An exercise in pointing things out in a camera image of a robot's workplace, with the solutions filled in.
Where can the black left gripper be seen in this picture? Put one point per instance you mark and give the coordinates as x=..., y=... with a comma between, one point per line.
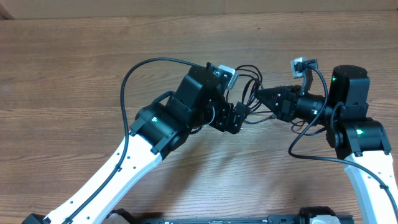
x=221, y=122

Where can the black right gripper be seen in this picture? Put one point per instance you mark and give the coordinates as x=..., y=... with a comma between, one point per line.
x=282, y=106

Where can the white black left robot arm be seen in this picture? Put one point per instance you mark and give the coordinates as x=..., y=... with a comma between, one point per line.
x=157, y=130

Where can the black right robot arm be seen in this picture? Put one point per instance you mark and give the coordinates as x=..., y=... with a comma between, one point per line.
x=360, y=142

